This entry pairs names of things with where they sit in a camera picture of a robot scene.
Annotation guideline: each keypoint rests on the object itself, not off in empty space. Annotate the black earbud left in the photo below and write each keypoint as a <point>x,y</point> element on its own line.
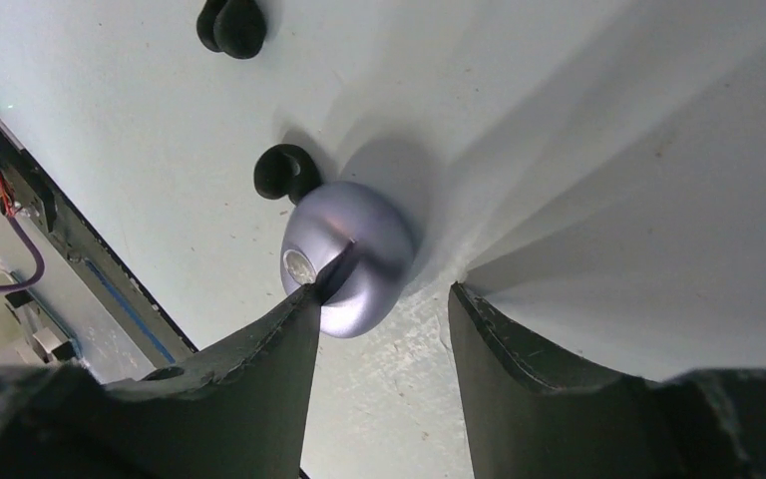
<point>236,28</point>

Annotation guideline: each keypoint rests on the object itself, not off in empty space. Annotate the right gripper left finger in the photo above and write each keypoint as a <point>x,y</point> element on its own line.
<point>234,410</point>

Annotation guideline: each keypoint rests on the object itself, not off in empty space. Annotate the black earbud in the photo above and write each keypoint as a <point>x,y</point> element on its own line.
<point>286,170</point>
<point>236,28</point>

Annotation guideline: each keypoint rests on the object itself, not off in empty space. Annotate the black earbud right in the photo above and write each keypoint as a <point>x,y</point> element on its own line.
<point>286,170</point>

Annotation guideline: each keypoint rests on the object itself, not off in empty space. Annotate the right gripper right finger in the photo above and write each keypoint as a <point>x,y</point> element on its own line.
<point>533,409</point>

